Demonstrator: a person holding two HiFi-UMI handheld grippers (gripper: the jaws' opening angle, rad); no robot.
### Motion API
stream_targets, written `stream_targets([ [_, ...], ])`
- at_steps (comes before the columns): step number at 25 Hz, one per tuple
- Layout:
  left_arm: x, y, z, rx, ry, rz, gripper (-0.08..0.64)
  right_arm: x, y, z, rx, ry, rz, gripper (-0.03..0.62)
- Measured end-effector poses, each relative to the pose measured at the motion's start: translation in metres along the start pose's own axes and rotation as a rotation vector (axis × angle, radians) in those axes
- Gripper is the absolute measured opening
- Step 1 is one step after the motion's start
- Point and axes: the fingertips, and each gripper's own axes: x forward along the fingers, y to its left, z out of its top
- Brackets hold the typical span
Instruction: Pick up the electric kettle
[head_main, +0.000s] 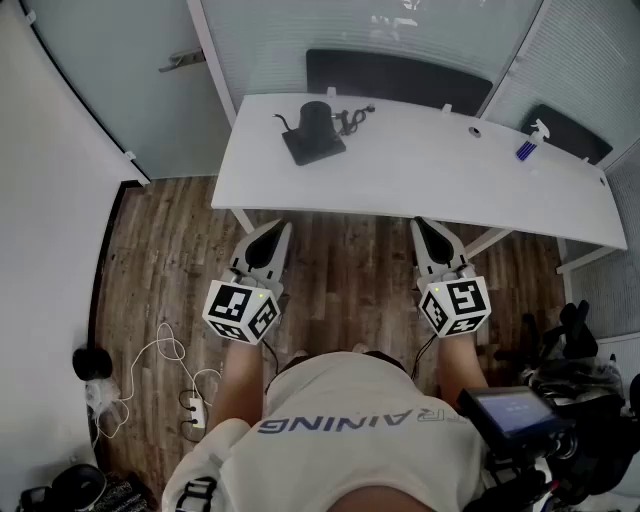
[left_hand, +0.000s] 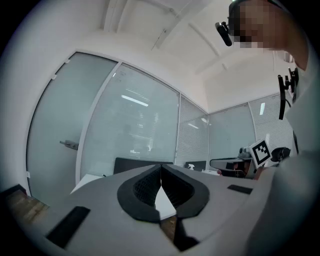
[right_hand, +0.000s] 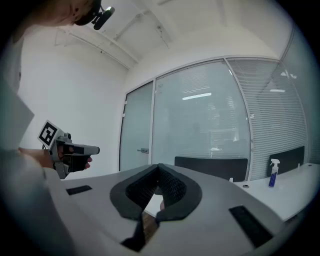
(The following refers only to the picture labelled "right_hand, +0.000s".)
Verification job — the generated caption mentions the white blue spray bottle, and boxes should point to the white blue spray bottle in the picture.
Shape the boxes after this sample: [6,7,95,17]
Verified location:
[268,158,281,189]

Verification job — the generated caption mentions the person's left forearm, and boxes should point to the person's left forearm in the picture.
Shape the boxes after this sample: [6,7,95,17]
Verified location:
[18,146,55,169]

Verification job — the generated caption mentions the white horizontal blinds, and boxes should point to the white horizontal blinds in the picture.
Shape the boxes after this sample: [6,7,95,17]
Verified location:
[226,57,310,181]

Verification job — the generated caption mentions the white printed t-shirt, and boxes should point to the white printed t-shirt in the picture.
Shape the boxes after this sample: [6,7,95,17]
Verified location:
[0,24,73,256]

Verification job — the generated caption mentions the person's left hand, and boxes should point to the person's left hand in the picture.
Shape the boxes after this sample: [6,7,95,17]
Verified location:
[56,145,93,171]

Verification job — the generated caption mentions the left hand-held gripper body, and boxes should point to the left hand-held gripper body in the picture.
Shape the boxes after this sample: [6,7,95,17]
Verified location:
[37,119,101,180]

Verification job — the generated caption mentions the frosted glass door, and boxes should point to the frosted glass door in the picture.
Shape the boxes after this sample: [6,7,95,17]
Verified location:
[119,80,155,172]

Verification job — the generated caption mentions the person's face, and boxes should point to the person's face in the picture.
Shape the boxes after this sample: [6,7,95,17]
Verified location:
[29,0,87,27]

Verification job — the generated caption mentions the wide black desk partition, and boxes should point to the wide black desk partition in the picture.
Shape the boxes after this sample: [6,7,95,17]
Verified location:
[174,156,248,183]

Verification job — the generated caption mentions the narrow black desk partition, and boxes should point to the narrow black desk partition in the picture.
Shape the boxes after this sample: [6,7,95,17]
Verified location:
[266,145,306,177]

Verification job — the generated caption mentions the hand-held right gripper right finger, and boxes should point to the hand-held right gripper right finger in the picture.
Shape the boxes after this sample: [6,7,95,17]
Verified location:
[155,163,203,223]

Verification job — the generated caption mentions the black head-mounted camera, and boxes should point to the black head-mounted camera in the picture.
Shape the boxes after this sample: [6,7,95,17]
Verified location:
[91,6,116,31]

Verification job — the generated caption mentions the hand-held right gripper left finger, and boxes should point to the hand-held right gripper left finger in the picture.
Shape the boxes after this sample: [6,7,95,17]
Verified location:
[109,163,160,253]

